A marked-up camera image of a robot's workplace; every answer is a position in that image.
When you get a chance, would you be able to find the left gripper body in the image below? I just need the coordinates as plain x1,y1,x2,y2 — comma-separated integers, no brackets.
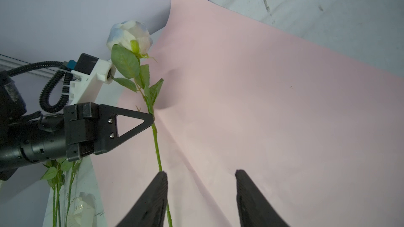
63,102,100,162

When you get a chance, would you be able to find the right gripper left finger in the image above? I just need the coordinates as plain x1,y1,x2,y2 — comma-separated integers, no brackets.
117,171,168,227

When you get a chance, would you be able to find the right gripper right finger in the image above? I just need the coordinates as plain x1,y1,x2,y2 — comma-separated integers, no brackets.
235,170,288,227

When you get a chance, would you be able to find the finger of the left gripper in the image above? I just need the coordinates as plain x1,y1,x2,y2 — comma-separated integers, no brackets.
94,105,154,155

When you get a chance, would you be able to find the pink fake rose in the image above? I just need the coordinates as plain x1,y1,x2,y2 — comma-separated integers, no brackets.
41,158,66,227

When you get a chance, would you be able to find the white blue fake rose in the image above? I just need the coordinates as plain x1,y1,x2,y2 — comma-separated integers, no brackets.
106,20,174,227

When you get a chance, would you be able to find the pink purple wrapping paper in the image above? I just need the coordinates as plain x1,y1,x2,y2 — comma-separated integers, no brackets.
89,0,404,227

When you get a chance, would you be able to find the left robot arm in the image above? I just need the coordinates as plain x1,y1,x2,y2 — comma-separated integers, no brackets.
1,69,154,181

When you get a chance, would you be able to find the cream printed ribbon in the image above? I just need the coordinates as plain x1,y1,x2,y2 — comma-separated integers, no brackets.
65,192,104,227

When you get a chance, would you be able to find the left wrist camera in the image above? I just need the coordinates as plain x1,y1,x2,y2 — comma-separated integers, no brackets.
68,53,116,105

